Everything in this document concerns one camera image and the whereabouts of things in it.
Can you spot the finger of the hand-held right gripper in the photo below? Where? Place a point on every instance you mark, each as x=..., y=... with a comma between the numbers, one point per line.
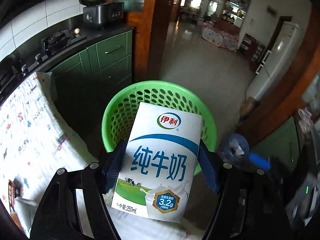
x=260, y=161

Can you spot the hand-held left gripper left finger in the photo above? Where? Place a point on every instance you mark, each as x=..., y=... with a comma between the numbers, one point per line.
x=117, y=162

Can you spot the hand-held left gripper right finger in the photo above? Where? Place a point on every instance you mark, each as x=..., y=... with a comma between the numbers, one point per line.
x=208, y=170

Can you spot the white milk carton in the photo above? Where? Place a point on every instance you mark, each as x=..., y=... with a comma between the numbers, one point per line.
x=160, y=155

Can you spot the green perforated plastic basket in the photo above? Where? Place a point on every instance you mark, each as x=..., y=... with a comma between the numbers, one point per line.
x=150, y=92

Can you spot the low green cabinet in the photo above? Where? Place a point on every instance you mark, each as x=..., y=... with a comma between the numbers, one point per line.
x=280, y=142

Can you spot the blue plastic bag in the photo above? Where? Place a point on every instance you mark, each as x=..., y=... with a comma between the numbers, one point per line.
x=232, y=145

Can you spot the brown cardboard box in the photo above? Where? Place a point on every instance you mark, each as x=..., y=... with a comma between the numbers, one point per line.
x=248, y=106

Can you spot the clear plastic bag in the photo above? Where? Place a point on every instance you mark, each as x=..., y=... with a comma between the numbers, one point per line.
x=305, y=120

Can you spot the printed white tablecloth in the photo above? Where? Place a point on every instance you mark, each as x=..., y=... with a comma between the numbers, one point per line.
x=30, y=130

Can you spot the green kitchen cabinet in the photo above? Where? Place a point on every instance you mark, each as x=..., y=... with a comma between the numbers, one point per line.
x=112, y=62

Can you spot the dark red snack packet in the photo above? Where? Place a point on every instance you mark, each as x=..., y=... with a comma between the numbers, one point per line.
x=13, y=192

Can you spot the white refrigerator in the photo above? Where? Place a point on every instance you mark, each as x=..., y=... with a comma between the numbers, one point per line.
x=280, y=55

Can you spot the dark wooden shelf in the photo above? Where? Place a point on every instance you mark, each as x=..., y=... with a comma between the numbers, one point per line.
x=251, y=52

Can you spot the polka dot play fence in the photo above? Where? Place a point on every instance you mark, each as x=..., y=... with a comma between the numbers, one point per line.
x=220, y=38

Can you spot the black gas stove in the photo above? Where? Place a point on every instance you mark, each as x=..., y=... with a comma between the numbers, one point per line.
x=56, y=41

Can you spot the black rice cooker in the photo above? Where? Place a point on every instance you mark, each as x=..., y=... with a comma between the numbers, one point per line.
x=100, y=15

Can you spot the wooden display cabinet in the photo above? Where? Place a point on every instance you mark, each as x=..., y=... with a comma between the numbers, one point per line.
x=233, y=10

